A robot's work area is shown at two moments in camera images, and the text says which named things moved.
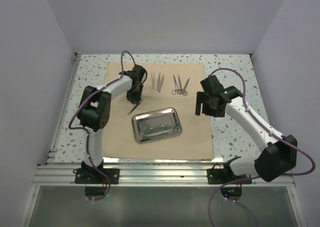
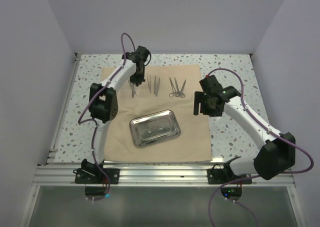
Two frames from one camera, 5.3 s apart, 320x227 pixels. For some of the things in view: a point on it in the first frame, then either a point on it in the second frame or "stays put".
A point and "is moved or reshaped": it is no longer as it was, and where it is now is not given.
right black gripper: x=202 y=98 stays put
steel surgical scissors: x=184 y=90 to x=180 y=93
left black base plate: x=90 y=176 stays put
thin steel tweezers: x=153 y=81 to x=149 y=82
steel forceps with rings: x=176 y=86 is moved or reshaped
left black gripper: x=136 y=98 to x=138 y=80
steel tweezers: x=159 y=82 is moved or reshaped
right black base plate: x=218 y=176 stays put
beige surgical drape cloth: x=168 y=85 stays put
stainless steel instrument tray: x=155 y=125 stays put
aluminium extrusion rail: x=165 y=175 stays put
